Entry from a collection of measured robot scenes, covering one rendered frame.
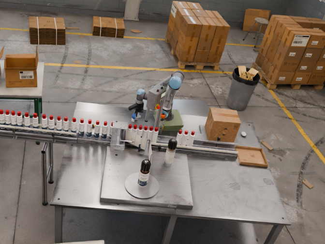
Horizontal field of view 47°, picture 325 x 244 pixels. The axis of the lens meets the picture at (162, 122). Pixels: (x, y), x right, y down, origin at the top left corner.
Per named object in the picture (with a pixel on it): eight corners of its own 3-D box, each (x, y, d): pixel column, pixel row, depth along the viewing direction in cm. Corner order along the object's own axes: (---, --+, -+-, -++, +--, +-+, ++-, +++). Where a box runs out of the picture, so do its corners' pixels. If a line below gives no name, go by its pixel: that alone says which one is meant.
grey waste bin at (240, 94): (228, 112, 615) (239, 80, 579) (220, 97, 648) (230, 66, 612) (252, 113, 626) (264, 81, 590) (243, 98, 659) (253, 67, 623)
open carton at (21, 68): (4, 92, 424) (1, 63, 402) (5, 69, 461) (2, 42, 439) (39, 92, 437) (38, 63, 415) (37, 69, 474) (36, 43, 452)
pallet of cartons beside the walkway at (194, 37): (219, 70, 728) (231, 27, 675) (178, 69, 704) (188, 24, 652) (200, 42, 819) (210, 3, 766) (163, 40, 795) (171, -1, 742)
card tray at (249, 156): (239, 164, 386) (240, 161, 383) (234, 147, 406) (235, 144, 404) (267, 167, 390) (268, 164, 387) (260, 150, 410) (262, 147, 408)
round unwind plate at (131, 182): (124, 197, 318) (124, 196, 317) (125, 171, 343) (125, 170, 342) (159, 200, 322) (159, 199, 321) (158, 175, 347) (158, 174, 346)
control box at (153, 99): (145, 107, 360) (148, 90, 348) (155, 99, 372) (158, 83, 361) (154, 111, 356) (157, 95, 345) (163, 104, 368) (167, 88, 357)
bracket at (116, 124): (112, 128, 349) (112, 127, 348) (113, 121, 358) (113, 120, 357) (126, 129, 351) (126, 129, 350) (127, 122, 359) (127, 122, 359)
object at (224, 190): (50, 205, 307) (50, 204, 306) (77, 103, 427) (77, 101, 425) (290, 225, 334) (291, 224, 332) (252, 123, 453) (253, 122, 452)
